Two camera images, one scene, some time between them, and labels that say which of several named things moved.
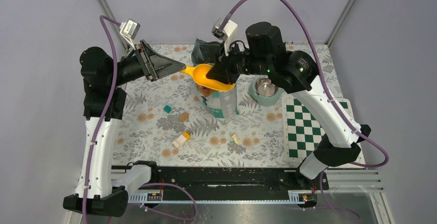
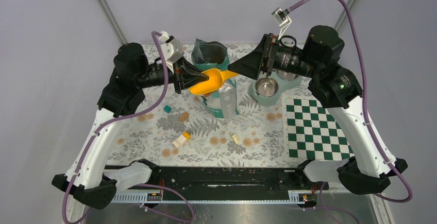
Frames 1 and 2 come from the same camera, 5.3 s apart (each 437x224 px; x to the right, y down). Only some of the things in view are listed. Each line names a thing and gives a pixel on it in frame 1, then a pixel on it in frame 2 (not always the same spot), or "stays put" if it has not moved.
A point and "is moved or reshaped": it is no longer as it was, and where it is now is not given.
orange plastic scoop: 199,72 is moved or reshaped
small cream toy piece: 235,138 stays put
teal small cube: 167,108 stays put
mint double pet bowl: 265,91 stays put
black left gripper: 154,66 → 188,74
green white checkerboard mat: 302,130 stays put
